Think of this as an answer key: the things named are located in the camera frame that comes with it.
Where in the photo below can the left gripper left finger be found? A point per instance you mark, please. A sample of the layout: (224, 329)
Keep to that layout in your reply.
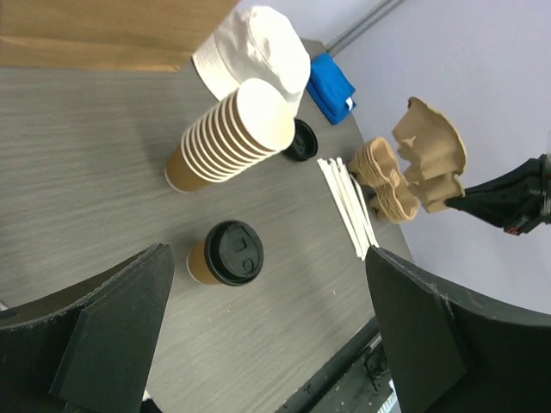
(88, 347)

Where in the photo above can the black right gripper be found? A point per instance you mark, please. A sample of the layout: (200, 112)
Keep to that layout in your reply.
(517, 201)

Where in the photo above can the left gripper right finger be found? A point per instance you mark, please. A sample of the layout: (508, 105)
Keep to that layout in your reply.
(451, 349)

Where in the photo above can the brown cardboard cup carrier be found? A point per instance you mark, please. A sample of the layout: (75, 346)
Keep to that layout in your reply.
(436, 153)

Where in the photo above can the single brown paper cup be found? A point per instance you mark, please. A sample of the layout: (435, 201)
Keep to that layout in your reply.
(197, 265)

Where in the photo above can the black plastic cup lid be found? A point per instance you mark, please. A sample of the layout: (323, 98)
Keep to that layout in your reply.
(234, 253)

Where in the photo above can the stack of cardboard cup carriers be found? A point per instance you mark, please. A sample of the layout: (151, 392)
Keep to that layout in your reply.
(376, 166)

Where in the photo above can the white wrapped straws bundle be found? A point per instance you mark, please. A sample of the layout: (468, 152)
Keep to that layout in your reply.
(351, 205)

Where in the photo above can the blue folded cloth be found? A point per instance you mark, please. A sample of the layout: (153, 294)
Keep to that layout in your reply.
(330, 89)

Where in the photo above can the stack of black lids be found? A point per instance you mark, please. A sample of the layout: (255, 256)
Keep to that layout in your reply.
(305, 144)

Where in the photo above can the stack of paper cups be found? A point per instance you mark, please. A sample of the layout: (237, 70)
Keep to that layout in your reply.
(245, 128)

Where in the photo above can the white bucket hat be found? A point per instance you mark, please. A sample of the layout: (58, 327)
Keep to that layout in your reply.
(257, 43)

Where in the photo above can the brown paper bag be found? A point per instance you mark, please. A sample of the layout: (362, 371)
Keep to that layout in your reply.
(126, 35)

